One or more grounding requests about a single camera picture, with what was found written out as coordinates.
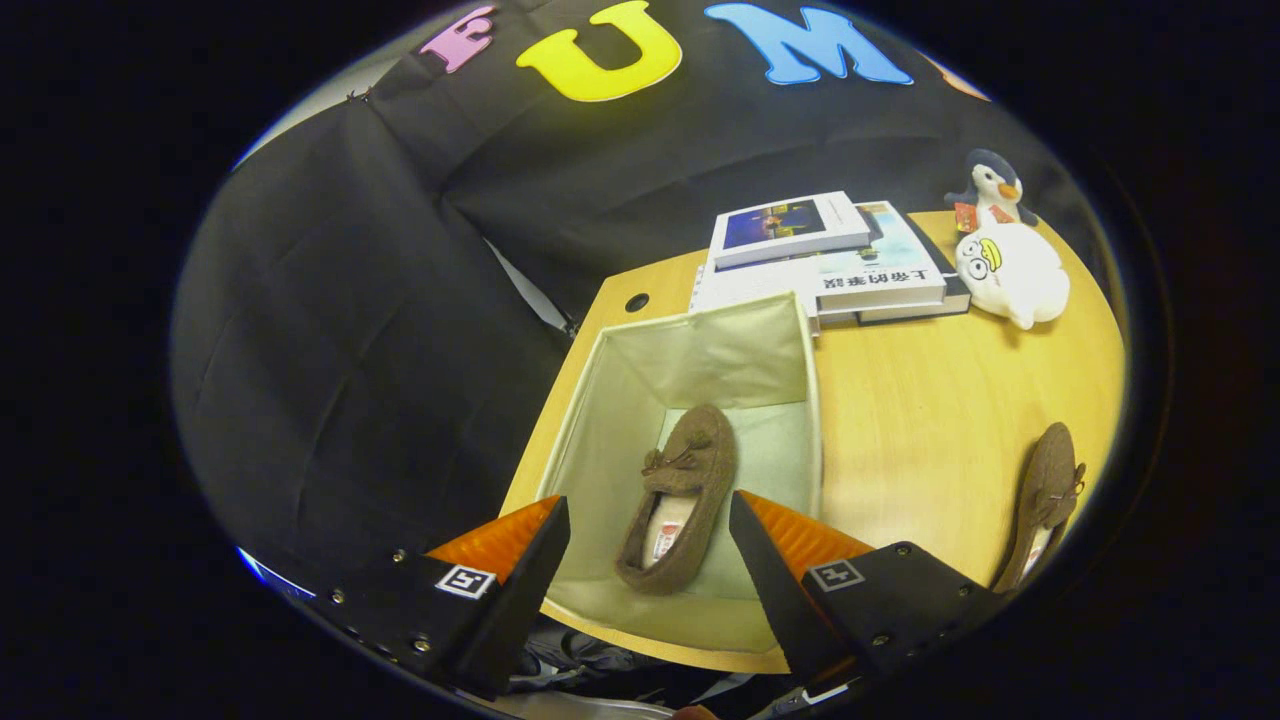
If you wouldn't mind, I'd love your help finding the large book pale blue cover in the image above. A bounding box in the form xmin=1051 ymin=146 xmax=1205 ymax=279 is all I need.
xmin=815 ymin=200 xmax=948 ymax=313

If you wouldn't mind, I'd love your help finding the brown fuzzy shoe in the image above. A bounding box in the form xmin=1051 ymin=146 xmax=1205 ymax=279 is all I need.
xmin=615 ymin=403 xmax=738 ymax=598
xmin=992 ymin=422 xmax=1088 ymax=593

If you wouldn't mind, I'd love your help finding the white book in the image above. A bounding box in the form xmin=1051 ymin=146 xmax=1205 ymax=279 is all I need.
xmin=688 ymin=262 xmax=821 ymax=336

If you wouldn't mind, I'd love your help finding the small book blue picture cover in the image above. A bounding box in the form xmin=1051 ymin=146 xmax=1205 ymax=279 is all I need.
xmin=708 ymin=190 xmax=871 ymax=269

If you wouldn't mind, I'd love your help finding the penguin plush toy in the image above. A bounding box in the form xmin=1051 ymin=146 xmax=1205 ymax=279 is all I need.
xmin=945 ymin=148 xmax=1039 ymax=233

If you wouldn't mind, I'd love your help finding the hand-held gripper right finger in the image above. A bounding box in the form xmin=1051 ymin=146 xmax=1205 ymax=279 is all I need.
xmin=728 ymin=490 xmax=1006 ymax=681

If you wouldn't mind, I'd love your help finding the white plush toy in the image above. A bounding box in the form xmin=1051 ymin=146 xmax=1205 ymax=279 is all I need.
xmin=953 ymin=222 xmax=1071 ymax=331

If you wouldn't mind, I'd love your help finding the dark grey book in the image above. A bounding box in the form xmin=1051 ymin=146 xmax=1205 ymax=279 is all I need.
xmin=855 ymin=215 xmax=973 ymax=326

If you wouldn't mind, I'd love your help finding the green fabric storage box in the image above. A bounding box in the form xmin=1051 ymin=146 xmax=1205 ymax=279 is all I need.
xmin=535 ymin=290 xmax=826 ymax=656

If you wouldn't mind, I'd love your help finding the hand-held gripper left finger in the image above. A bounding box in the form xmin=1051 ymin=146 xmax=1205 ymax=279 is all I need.
xmin=310 ymin=495 xmax=571 ymax=699

